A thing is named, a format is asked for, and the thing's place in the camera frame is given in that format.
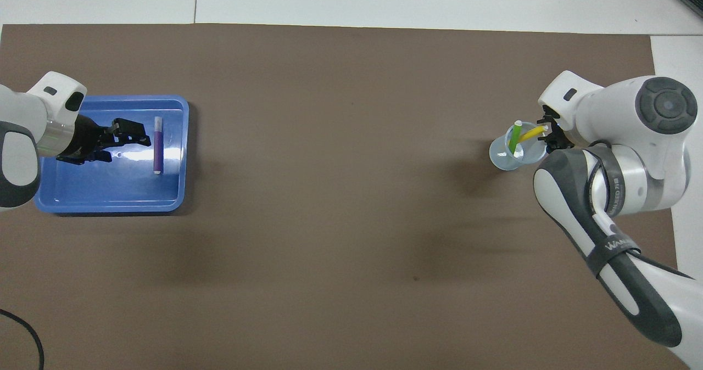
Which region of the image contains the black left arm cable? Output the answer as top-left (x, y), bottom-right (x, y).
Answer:
top-left (0, 309), bottom-right (44, 370)

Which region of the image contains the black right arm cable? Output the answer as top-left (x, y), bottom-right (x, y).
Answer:
top-left (585, 142), bottom-right (695, 280)

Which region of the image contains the translucent plastic cup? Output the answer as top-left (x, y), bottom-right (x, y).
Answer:
top-left (489, 120), bottom-right (548, 171)

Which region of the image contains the blue plastic tray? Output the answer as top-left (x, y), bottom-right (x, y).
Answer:
top-left (34, 95), bottom-right (190, 216)

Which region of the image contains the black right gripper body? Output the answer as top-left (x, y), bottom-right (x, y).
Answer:
top-left (550, 119), bottom-right (574, 150)

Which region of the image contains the green pen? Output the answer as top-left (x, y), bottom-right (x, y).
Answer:
top-left (508, 120), bottom-right (523, 155)

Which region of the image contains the brown table mat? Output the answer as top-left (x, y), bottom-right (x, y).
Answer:
top-left (0, 23), bottom-right (679, 370)

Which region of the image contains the yellow pen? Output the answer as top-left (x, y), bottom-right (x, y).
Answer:
top-left (516, 126), bottom-right (547, 144)

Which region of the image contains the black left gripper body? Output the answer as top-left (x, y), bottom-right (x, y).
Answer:
top-left (58, 115), bottom-right (113, 165)

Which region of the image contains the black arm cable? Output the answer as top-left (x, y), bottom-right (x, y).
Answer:
top-left (0, 309), bottom-right (44, 370)
top-left (585, 142), bottom-right (695, 280)

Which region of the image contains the purple pen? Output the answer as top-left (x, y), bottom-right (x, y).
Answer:
top-left (153, 116), bottom-right (164, 175)

